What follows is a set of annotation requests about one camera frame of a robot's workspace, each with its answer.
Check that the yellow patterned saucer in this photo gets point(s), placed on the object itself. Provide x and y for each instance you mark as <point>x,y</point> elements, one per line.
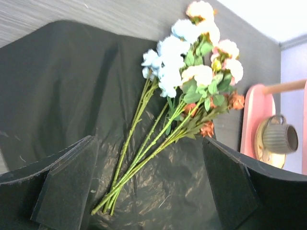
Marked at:
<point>262,154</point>

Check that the artificial flower bouquet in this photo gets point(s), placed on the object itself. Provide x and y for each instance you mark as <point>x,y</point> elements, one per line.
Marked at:
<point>196,72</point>

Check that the grey ribbed ceramic mug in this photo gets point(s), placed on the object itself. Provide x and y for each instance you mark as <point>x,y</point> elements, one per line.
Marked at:
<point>279,137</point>

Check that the pink tiered shelf stand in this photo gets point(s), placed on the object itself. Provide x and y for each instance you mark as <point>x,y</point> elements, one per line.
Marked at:
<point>259,105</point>

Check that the black wrapping paper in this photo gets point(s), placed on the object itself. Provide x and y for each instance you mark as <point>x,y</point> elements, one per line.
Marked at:
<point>67,81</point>

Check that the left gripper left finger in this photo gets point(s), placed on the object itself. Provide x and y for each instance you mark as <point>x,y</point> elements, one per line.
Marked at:
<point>50,194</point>

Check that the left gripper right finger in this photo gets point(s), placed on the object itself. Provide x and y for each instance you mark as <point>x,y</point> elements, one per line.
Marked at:
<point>252,195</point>

